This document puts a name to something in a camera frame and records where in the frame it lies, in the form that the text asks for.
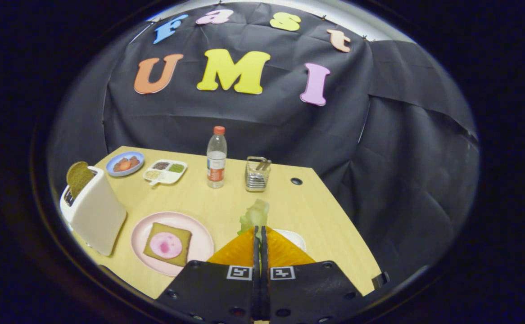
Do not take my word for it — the pink ham slice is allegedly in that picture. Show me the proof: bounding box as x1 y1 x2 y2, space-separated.
149 232 183 259

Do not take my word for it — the metal wire basket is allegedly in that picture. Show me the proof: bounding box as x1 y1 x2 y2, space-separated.
245 156 272 193

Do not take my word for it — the pink plate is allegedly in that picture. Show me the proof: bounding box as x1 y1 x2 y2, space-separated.
131 211 215 277

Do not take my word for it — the brown toast slice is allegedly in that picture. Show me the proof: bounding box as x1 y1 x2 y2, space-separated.
66 161 95 198

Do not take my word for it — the small white square dish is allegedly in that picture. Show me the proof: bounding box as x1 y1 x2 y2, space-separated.
274 229 307 252

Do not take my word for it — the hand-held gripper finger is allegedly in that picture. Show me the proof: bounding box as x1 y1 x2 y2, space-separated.
261 226 367 324
157 226 260 324

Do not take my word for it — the bread slice under ham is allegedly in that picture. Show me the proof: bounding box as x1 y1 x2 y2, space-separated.
143 222 192 267

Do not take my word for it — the blue plate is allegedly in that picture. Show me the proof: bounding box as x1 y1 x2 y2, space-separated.
106 151 145 177

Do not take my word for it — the white toaster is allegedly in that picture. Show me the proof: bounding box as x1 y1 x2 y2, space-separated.
60 166 128 257

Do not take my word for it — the clear water bottle red cap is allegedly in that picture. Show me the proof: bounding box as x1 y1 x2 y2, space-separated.
206 126 228 189

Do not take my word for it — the green lettuce leaf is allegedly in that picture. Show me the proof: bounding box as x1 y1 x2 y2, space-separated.
238 199 270 235

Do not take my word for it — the white divided seed tray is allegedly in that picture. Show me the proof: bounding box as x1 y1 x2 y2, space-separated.
143 159 188 187

